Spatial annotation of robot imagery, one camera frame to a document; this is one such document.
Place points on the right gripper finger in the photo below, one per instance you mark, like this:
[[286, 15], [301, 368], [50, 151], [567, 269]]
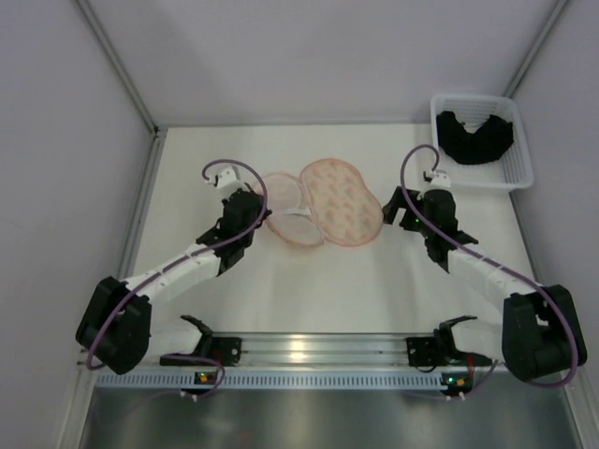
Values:
[[409, 222], [397, 202]]

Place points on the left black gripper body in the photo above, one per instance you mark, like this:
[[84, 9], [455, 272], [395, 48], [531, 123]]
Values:
[[255, 206]]

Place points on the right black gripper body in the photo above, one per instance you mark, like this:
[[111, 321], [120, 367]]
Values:
[[403, 209]]

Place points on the black bra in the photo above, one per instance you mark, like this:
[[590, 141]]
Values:
[[487, 144]]

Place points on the peach floral mesh laundry bag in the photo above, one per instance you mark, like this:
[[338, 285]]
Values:
[[327, 202]]

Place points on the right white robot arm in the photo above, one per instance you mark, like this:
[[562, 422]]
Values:
[[536, 331]]

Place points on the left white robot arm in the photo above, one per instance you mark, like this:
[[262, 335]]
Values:
[[118, 330]]

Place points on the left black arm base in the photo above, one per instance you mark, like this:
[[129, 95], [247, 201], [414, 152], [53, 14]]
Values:
[[226, 351]]

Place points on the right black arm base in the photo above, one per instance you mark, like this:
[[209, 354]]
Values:
[[426, 352]]

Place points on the white plastic basket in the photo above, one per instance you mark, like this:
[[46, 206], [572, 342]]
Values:
[[514, 170]]

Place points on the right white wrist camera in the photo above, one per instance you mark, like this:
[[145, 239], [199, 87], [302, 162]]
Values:
[[437, 180]]

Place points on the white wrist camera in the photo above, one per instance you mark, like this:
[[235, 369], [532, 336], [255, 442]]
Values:
[[225, 179], [437, 180]]

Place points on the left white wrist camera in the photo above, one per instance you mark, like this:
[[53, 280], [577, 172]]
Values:
[[225, 179]]

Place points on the left aluminium frame post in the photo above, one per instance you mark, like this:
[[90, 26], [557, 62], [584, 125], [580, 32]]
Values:
[[102, 38]]

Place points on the aluminium frame post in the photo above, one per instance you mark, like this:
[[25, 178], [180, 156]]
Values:
[[102, 38], [540, 39]]

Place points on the aluminium mounting rail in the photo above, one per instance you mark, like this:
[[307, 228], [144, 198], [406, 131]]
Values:
[[323, 348]]

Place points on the white slotted cable duct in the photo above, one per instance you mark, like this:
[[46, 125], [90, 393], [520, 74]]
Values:
[[285, 379]]

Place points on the right aluminium frame post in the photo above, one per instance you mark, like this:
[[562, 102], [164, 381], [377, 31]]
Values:
[[540, 39]]

